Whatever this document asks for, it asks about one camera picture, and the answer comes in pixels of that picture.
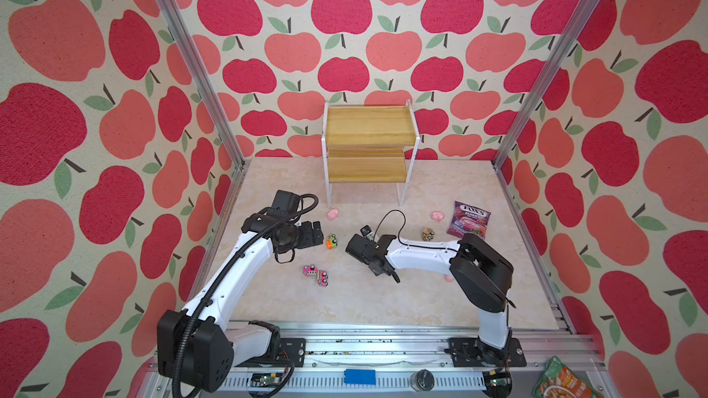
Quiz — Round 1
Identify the wooden two-tier shelf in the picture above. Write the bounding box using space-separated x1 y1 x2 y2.
321 101 421 206

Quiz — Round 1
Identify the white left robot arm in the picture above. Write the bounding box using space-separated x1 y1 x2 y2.
157 214 325 397

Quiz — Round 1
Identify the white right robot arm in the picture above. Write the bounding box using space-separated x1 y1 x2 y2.
346 233 514 352

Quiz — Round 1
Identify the pink toy car upper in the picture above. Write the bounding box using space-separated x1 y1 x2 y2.
302 265 320 278

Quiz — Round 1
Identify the orange green toy car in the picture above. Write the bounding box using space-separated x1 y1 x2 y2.
326 234 339 250

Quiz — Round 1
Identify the pink green toy truck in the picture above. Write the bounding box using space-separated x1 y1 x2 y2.
317 271 329 287

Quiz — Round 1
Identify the multicolour toy car right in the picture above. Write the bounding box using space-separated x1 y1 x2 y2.
421 227 435 242

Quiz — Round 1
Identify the purple candy bag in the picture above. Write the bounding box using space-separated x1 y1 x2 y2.
447 201 492 240

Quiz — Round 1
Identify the round metal knob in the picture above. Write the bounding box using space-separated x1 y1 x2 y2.
410 370 435 392

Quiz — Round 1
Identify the green snack packet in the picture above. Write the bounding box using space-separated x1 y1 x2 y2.
533 356 603 398

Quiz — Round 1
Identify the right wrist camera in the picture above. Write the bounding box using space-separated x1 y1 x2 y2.
361 225 374 241

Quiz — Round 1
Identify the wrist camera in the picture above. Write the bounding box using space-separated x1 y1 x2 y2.
271 190 302 217
361 225 374 241

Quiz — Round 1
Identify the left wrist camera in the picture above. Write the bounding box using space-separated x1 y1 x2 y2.
271 190 302 217

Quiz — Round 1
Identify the black right camera cable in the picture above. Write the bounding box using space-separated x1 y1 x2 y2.
371 209 409 240

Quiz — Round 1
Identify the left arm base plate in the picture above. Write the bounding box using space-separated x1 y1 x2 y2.
241 338 307 368

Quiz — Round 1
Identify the aluminium front rail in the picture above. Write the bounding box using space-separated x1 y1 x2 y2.
132 322 618 398

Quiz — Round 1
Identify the blue block on rail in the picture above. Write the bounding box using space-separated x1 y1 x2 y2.
344 369 377 386

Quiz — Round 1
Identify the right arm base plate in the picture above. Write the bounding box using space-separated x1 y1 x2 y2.
444 337 527 369

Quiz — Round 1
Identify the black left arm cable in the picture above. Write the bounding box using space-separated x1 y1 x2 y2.
170 192 320 398

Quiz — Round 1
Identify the left aluminium frame post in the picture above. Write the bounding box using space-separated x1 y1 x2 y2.
156 0 246 172

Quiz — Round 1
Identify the aluminium frame post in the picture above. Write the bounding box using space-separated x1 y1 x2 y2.
492 0 600 174
156 0 246 172

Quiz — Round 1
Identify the right aluminium frame post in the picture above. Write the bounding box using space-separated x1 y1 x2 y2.
492 0 600 174

